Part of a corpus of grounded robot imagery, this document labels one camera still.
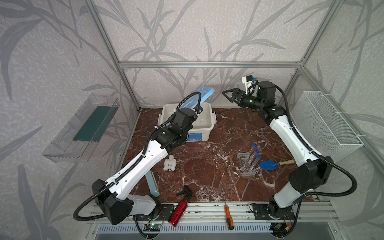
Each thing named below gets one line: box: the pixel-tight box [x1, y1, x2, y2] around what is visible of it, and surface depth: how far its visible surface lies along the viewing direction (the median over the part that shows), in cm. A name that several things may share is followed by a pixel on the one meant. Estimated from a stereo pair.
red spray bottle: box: [168, 185, 193, 227], surface depth 75 cm
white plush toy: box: [163, 154, 177, 172], surface depth 89 cm
